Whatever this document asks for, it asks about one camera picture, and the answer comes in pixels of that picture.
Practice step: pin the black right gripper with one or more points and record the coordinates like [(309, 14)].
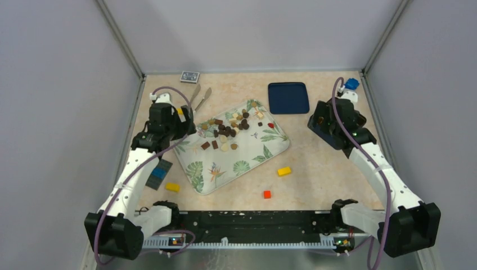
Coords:
[(323, 110)]

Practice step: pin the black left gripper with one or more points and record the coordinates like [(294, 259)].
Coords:
[(183, 125)]

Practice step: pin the blue chocolate box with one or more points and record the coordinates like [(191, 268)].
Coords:
[(320, 125)]

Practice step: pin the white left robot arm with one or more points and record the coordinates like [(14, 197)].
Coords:
[(115, 230)]

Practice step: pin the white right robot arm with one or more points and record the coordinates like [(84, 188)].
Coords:
[(407, 224)]

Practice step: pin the brown rectangular chocolate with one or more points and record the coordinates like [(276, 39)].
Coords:
[(205, 145)]

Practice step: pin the dark rectangular chocolate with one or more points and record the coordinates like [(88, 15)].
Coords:
[(214, 145)]

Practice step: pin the white round chocolate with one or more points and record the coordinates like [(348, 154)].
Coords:
[(224, 147)]

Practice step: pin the dark blue box lid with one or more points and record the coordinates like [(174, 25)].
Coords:
[(288, 98)]

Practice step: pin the grey lego baseplate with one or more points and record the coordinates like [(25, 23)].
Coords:
[(158, 174)]

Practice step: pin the blue toy car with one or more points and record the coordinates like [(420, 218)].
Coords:
[(351, 84)]

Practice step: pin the playing card deck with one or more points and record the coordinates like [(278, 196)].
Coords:
[(189, 77)]

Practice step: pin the pile of assorted chocolates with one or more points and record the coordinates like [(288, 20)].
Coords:
[(248, 118)]

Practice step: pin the yellow lego brick right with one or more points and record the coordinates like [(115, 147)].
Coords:
[(284, 171)]

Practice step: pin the yellow lego brick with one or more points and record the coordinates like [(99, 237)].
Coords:
[(284, 171), (172, 187)]

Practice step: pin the yellow lego brick left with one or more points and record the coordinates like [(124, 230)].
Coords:
[(172, 187)]

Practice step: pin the floral serving tray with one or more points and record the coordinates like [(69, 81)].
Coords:
[(229, 145)]

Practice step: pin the red lego cube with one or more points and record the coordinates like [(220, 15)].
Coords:
[(267, 194)]

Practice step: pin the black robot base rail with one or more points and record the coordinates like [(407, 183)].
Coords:
[(256, 227)]

